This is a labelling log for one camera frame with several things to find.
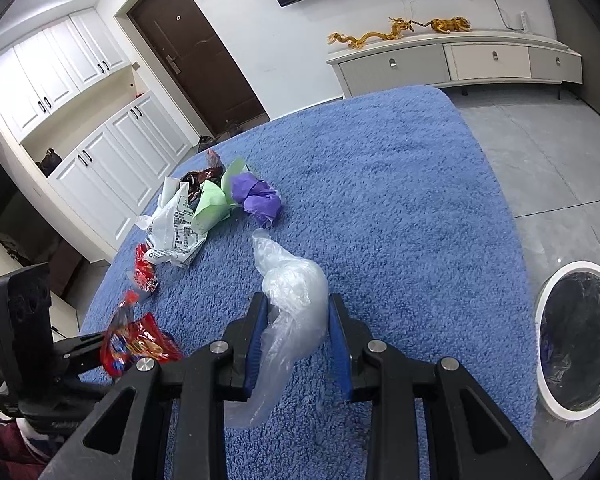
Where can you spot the clear plastic bag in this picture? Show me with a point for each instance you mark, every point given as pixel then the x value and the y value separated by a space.
pixel 295 300

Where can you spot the large red snack bag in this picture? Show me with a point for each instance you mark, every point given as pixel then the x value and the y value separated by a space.
pixel 140 342

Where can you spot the dark shoe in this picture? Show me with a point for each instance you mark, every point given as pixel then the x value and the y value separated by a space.
pixel 208 144
pixel 232 128

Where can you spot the white round trash bin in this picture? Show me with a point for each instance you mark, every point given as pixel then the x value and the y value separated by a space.
pixel 575 340

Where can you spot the yellow dragon figurine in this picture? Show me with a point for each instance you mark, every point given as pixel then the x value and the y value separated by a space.
pixel 370 37

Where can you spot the white lower cabinet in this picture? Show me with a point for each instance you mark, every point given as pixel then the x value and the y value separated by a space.
pixel 115 170

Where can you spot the dark bag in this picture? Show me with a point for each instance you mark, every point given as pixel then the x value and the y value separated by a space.
pixel 49 162

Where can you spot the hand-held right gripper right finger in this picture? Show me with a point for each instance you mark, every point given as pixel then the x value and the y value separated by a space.
pixel 339 347

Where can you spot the white printed plastic bag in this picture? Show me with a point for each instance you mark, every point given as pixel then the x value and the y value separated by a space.
pixel 175 230

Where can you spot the white television cabinet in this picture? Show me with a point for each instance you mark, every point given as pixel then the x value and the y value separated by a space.
pixel 395 70

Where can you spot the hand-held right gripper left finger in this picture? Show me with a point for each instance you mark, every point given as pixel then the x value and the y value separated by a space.
pixel 257 345

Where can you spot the blue fleece trouser leg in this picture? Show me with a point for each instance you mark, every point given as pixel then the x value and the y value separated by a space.
pixel 380 185

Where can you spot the white upper cabinet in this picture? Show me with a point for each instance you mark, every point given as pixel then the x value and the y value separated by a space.
pixel 45 75

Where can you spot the brown entrance door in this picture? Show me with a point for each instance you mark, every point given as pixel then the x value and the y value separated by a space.
pixel 200 55

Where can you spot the yellow tiger figurine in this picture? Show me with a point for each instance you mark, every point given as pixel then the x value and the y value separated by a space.
pixel 447 24

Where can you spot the white power strip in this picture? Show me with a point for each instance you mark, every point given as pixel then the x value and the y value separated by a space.
pixel 525 20

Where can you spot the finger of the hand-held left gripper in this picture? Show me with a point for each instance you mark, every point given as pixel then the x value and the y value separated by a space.
pixel 82 375
pixel 80 346

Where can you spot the dark brown wrapper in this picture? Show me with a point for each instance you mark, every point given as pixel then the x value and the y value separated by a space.
pixel 195 183

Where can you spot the green paper packet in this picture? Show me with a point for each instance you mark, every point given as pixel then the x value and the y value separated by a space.
pixel 210 207

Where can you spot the purple paper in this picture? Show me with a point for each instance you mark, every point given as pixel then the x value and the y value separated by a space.
pixel 255 197

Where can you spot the small red snack wrapper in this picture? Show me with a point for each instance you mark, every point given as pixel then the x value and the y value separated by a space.
pixel 145 270

